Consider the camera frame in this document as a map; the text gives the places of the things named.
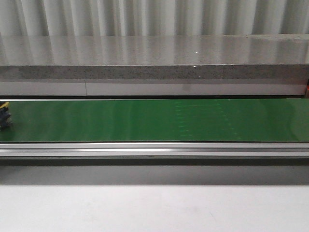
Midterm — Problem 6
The grey speckled stone counter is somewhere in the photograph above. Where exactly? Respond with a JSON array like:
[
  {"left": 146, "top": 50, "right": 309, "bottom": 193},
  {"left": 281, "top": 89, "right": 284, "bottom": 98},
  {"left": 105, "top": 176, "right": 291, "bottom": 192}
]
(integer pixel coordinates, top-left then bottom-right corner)
[{"left": 0, "top": 35, "right": 309, "bottom": 80}]

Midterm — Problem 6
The green conveyor belt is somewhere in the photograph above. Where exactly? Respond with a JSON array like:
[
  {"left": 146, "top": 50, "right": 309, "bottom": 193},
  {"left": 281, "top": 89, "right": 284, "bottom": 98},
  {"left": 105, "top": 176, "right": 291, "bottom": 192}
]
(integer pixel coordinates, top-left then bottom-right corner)
[{"left": 0, "top": 98, "right": 309, "bottom": 143}]

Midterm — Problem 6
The white corrugated curtain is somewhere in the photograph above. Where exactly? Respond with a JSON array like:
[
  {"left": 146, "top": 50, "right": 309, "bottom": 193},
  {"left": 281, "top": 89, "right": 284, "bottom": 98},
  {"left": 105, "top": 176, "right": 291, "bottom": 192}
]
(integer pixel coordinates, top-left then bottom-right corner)
[{"left": 0, "top": 0, "right": 309, "bottom": 36}]

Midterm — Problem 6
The white conveyor back rail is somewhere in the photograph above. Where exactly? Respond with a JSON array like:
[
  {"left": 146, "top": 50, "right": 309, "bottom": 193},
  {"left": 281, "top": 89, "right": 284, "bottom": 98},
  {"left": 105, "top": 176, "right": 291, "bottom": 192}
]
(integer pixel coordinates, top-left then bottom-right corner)
[{"left": 0, "top": 79, "right": 307, "bottom": 96}]

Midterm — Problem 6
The aluminium conveyor front rail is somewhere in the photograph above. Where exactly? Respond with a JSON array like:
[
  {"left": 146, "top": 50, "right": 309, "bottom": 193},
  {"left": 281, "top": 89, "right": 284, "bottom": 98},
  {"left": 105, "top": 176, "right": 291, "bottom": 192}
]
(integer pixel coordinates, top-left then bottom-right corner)
[{"left": 0, "top": 142, "right": 309, "bottom": 160}]

